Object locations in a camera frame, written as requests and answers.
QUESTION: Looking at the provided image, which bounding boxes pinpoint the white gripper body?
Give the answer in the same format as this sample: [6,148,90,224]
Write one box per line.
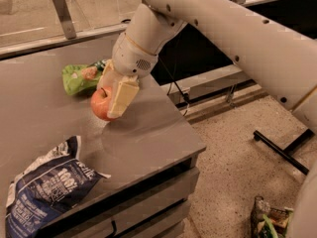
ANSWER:
[112,33,158,77]

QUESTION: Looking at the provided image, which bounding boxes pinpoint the metal railing bracket left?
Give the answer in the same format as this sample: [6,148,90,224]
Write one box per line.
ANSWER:
[53,0,76,40]

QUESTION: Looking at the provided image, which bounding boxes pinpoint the blue chip bag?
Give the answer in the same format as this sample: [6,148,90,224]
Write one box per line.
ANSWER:
[5,136,106,238]

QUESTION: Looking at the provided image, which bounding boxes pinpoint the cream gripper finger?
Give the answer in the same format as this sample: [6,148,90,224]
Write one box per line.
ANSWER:
[107,76,140,119]
[97,59,116,89]

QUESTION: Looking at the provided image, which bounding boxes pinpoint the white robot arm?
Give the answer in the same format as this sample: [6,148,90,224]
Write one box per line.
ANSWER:
[92,0,317,133]

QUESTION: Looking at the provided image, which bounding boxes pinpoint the black cable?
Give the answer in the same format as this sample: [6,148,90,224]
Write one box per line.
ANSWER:
[158,57,191,105]

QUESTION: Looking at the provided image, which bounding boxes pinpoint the wire basket with snacks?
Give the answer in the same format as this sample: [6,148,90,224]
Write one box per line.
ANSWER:
[250,195,293,238]

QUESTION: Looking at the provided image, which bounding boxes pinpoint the grey drawer cabinet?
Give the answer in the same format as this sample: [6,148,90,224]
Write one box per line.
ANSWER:
[36,156,201,238]

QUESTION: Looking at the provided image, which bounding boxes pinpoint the red apple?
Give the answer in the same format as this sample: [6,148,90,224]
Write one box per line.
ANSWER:
[90,86,112,121]

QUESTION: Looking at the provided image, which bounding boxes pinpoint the green chip bag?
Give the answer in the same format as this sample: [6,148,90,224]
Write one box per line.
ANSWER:
[61,59,106,95]

